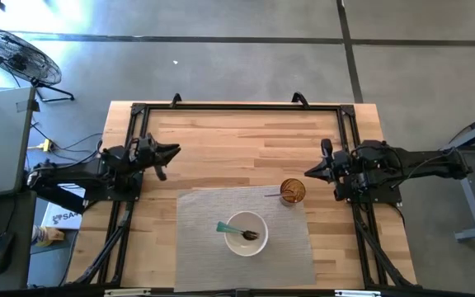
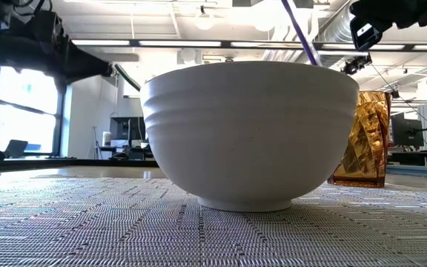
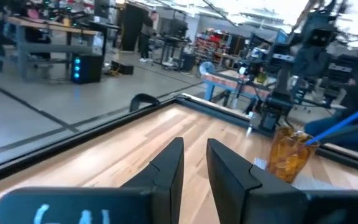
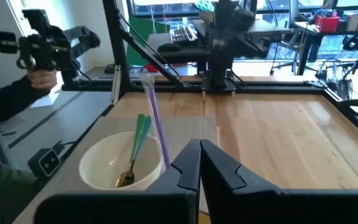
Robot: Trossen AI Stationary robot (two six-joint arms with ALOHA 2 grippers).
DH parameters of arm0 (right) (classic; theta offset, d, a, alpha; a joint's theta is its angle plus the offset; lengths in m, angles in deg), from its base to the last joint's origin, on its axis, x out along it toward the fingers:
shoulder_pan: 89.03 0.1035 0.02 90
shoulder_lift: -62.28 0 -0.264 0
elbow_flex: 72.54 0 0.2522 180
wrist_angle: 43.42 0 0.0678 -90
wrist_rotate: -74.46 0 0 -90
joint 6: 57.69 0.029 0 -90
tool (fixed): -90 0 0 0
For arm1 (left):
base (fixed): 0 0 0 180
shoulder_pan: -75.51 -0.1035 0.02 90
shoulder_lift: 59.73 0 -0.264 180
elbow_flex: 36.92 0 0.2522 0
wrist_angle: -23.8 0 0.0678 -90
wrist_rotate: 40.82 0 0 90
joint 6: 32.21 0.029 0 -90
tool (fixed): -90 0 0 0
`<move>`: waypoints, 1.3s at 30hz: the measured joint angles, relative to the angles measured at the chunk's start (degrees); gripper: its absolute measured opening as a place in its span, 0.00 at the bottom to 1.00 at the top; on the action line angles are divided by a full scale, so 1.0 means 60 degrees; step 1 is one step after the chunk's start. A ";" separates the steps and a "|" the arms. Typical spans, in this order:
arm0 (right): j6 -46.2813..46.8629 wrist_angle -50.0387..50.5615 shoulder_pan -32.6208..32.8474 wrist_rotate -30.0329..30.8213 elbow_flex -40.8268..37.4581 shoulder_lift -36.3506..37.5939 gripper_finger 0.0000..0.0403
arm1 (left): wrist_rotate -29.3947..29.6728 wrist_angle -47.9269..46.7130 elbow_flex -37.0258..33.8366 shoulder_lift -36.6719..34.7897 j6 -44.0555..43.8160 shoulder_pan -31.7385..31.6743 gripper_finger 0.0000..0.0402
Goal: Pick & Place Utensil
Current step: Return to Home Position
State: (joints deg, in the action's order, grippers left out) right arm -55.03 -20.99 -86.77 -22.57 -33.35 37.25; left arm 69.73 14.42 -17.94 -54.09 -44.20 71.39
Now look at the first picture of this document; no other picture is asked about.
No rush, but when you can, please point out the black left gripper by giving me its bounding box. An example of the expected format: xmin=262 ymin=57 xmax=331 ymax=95
xmin=128 ymin=132 xmax=182 ymax=183

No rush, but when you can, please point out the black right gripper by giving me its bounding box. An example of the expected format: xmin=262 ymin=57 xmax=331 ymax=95
xmin=303 ymin=138 xmax=352 ymax=202

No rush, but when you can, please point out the amber faceted glass tumbler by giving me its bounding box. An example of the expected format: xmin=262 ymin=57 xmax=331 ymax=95
xmin=279 ymin=177 xmax=307 ymax=206

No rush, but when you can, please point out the teal handled fork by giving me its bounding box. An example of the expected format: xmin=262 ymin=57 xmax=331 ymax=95
xmin=215 ymin=221 xmax=261 ymax=242

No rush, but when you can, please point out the white ceramic bowl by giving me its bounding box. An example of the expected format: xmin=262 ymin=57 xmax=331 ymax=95
xmin=223 ymin=210 xmax=270 ymax=257

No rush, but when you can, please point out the grey woven placemat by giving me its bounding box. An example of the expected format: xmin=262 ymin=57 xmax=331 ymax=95
xmin=174 ymin=185 xmax=317 ymax=293

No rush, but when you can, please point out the white printed cardboard box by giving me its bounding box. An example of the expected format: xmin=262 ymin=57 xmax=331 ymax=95
xmin=40 ymin=183 xmax=86 ymax=231

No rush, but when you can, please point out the yellow snack bag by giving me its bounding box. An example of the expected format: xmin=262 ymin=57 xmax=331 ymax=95
xmin=31 ymin=224 xmax=65 ymax=248

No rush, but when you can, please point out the dark grey desk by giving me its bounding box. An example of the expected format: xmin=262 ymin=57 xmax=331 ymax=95
xmin=0 ymin=190 xmax=37 ymax=292

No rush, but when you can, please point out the black floor fan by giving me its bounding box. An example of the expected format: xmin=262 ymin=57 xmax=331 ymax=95
xmin=0 ymin=26 xmax=76 ymax=103

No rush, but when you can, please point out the black aluminium table frame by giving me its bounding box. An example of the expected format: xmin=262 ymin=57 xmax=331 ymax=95
xmin=66 ymin=92 xmax=418 ymax=290

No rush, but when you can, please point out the black floor cable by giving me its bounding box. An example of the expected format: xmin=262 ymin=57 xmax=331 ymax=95
xmin=26 ymin=121 xmax=105 ymax=166

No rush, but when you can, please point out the silver metal bracket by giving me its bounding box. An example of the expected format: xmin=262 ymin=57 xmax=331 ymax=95
xmin=334 ymin=290 xmax=382 ymax=297
xmin=104 ymin=288 xmax=152 ymax=297

